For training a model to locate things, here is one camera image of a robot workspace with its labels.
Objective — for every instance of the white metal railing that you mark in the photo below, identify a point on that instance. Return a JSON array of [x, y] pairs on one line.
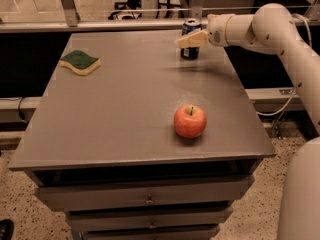
[[85, 15]]

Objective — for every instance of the black shoe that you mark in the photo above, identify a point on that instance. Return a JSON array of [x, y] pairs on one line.
[[6, 229]]

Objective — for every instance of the red apple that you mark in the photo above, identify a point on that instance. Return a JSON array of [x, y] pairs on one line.
[[190, 121]]

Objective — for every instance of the grey drawer cabinet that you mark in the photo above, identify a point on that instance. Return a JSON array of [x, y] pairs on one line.
[[116, 125]]

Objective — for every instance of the middle grey drawer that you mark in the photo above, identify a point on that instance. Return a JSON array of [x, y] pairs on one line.
[[158, 217]]

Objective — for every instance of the top grey drawer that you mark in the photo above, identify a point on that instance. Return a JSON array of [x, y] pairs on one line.
[[145, 193]]

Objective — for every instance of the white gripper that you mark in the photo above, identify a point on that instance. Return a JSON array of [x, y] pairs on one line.
[[216, 30]]

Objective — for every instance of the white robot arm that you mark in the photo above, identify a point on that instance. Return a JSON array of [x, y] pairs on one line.
[[271, 30]]

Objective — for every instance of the black office chair base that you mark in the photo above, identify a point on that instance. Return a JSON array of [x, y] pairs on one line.
[[134, 9]]

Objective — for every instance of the grey drawer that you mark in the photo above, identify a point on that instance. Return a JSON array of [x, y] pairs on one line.
[[145, 193], [197, 232], [158, 217]]

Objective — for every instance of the green and yellow sponge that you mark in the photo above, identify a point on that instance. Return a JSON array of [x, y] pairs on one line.
[[80, 62]]

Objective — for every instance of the blue pepsi can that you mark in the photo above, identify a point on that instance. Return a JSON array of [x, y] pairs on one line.
[[188, 26]]

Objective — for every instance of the bottom grey drawer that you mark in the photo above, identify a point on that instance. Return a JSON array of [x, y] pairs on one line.
[[197, 232]]

